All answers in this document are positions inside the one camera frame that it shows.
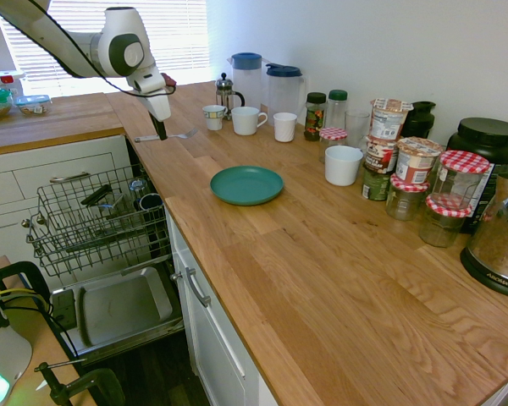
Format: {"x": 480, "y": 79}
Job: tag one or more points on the wide white cup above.
{"x": 343, "y": 167}

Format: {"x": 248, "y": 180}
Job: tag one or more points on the black screw clamp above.
{"x": 93, "y": 382}
{"x": 29, "y": 272}

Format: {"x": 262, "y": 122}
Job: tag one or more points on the green tin can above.
{"x": 374, "y": 186}

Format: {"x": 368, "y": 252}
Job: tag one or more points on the red brown oatmeal cup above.
{"x": 380, "y": 156}

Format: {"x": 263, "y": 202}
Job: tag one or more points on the clear container blue lid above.
{"x": 33, "y": 105}

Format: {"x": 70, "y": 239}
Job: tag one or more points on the patterned paper cup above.
{"x": 214, "y": 118}

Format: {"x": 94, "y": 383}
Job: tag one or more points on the steel electric kettle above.
{"x": 495, "y": 249}

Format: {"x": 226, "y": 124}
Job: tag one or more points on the glass jar red checked lid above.
{"x": 332, "y": 139}
{"x": 442, "y": 228}
{"x": 406, "y": 199}

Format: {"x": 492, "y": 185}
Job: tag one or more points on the large glass jar checked lid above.
{"x": 461, "y": 177}

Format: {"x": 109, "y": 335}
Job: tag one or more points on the clear drinking glass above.
{"x": 137, "y": 187}

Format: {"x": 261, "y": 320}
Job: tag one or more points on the red white oatmeal cup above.
{"x": 417, "y": 162}

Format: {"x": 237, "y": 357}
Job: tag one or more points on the clear glass tumbler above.
{"x": 357, "y": 127}

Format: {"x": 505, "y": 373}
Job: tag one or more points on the spice jar dark lid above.
{"x": 315, "y": 118}

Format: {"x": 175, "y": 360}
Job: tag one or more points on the white cabinet with drawer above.
{"x": 220, "y": 355}

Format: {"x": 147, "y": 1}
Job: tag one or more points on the clear pitcher dark blue lid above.
{"x": 284, "y": 95}

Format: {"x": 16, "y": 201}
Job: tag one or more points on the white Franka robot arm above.
{"x": 118, "y": 46}

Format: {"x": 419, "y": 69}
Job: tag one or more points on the black bottle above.
{"x": 420, "y": 120}

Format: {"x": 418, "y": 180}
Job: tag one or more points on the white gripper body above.
{"x": 158, "y": 103}

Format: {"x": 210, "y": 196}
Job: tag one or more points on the dark blue mug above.
{"x": 151, "y": 202}

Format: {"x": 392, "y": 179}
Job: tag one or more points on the large black tub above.
{"x": 487, "y": 144}

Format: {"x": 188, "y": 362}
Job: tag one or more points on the green plate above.
{"x": 246, "y": 185}

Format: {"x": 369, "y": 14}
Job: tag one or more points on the white ribbed cup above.
{"x": 285, "y": 127}

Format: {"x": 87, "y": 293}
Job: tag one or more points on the steel dishwasher door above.
{"x": 123, "y": 304}

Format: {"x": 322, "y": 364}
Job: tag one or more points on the round metal cabinet knob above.
{"x": 176, "y": 277}
{"x": 25, "y": 223}

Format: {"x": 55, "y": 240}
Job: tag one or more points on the glass french press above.
{"x": 225, "y": 95}

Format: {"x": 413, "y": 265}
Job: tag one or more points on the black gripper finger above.
{"x": 161, "y": 129}

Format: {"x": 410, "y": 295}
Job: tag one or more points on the clear pitcher light blue lid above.
{"x": 245, "y": 84}

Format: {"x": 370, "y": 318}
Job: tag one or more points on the clear container red clip lid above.
{"x": 4, "y": 80}

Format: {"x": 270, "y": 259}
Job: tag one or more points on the white corner cabinet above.
{"x": 8, "y": 169}

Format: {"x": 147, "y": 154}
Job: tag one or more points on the black plastic container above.
{"x": 96, "y": 195}

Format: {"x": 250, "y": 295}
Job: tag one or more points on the clear bottle green lid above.
{"x": 337, "y": 110}

